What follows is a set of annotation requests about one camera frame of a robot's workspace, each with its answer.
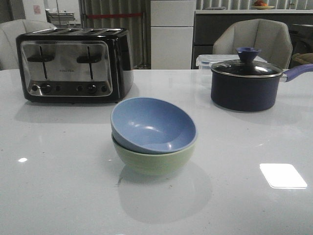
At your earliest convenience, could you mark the grey chair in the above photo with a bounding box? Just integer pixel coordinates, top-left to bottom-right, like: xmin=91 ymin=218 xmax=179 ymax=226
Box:
xmin=213 ymin=19 xmax=293 ymax=69
xmin=0 ymin=19 xmax=55 ymax=70

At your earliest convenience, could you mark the dark kitchen counter cabinet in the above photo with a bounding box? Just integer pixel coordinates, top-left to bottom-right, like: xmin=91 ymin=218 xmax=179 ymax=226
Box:
xmin=191 ymin=9 xmax=313 ymax=69

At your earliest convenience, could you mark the green bowl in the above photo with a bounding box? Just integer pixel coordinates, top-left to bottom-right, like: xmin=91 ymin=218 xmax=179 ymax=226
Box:
xmin=112 ymin=137 xmax=196 ymax=176

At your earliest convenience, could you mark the clear plastic food container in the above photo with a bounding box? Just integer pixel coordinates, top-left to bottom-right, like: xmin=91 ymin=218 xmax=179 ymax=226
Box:
xmin=196 ymin=54 xmax=267 ymax=70

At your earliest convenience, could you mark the blue bowl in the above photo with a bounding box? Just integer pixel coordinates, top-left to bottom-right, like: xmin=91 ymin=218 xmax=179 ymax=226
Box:
xmin=111 ymin=97 xmax=197 ymax=154

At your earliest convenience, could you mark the grey chair right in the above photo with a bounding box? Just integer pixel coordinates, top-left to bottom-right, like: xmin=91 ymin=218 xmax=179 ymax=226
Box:
xmin=213 ymin=19 xmax=293 ymax=69

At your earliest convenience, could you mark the fruit plate on counter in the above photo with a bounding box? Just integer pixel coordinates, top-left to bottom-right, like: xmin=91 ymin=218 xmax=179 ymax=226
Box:
xmin=251 ymin=0 xmax=275 ymax=10

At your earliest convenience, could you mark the white refrigerator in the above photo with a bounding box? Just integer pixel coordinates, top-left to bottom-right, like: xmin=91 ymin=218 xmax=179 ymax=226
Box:
xmin=151 ymin=0 xmax=196 ymax=70

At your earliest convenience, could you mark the glass pot lid blue knob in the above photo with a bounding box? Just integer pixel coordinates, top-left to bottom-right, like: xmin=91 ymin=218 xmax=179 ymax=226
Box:
xmin=211 ymin=47 xmax=283 ymax=78

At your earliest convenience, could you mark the grey chair left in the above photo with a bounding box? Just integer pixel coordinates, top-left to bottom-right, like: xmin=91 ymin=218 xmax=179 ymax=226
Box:
xmin=0 ymin=19 xmax=55 ymax=70

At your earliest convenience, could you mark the black and steel toaster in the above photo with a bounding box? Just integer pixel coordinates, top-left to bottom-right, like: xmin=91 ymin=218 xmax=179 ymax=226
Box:
xmin=16 ymin=28 xmax=134 ymax=103

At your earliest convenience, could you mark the dark blue saucepan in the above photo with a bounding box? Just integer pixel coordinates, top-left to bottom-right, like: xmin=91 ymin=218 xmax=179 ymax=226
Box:
xmin=211 ymin=64 xmax=313 ymax=112

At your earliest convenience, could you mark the brown cushion at right edge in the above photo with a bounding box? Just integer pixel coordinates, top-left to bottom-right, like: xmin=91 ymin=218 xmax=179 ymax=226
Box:
xmin=291 ymin=53 xmax=313 ymax=67

